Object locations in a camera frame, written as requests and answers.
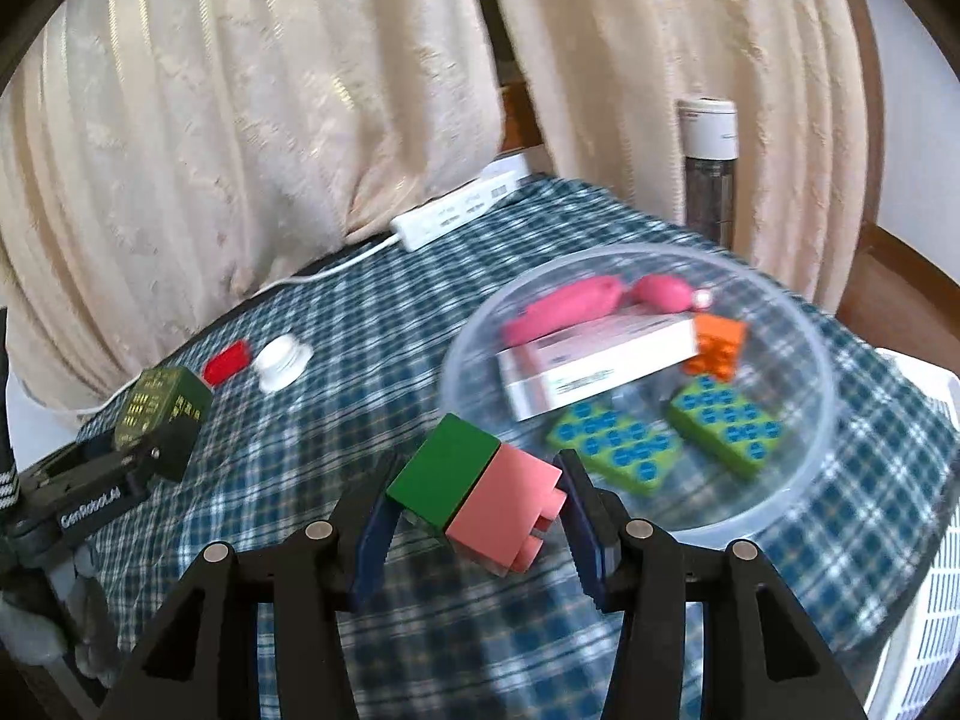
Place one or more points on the short pink foam curler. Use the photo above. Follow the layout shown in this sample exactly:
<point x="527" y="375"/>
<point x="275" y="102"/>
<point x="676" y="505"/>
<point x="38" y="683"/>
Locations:
<point x="664" y="292"/>

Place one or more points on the cream patterned curtain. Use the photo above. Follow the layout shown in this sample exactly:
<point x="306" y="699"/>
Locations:
<point x="225" y="127"/>
<point x="675" y="30"/>

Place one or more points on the green and pink toy block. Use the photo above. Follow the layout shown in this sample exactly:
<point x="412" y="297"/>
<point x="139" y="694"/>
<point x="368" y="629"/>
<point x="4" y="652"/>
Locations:
<point x="450" y="472"/>

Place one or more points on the green tin box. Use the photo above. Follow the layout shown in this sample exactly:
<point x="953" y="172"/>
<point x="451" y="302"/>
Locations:
<point x="169" y="420"/>

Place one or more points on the red toy brick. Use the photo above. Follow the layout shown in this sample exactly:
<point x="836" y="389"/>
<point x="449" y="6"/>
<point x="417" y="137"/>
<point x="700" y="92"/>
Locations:
<point x="226" y="361"/>

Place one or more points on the orange toy brick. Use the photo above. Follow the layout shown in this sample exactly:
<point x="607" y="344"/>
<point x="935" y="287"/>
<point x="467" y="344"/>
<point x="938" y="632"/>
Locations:
<point x="716" y="345"/>

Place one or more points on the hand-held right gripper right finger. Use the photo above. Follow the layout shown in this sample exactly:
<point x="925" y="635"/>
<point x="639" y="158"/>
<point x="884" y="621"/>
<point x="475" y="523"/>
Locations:
<point x="585" y="532"/>

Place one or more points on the white power strip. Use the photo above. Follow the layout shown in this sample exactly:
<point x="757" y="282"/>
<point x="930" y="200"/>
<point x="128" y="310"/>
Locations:
<point x="457" y="206"/>

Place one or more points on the white medicine box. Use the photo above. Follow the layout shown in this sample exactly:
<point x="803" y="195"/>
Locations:
<point x="592" y="367"/>

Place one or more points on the clear plastic bowl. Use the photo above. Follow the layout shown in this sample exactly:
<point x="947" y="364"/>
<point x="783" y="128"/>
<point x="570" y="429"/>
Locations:
<point x="802" y="405"/>

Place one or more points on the green blue-dotted toy block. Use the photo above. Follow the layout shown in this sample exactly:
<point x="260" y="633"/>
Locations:
<point x="724" y="424"/>
<point x="611" y="446"/>

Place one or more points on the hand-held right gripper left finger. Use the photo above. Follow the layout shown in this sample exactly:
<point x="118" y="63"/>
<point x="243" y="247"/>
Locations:
<point x="375" y="540"/>

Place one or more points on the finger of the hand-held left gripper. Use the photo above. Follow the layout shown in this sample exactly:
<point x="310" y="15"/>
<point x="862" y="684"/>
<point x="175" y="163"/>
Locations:
<point x="97" y="472"/>

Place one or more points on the grey bottle with white cap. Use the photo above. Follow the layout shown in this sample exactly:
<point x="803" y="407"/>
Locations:
<point x="709" y="165"/>

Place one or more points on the person's left hand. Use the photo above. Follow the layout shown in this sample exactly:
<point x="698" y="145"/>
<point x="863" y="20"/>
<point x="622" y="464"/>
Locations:
<point x="45" y="615"/>

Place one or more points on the white plastic cap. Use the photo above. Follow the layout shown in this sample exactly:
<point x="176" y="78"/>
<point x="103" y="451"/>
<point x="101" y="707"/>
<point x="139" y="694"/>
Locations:
<point x="281" y="361"/>

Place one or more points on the white perforated plastic basket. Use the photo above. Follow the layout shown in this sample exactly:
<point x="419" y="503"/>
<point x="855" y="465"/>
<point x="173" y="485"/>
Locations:
<point x="930" y="615"/>

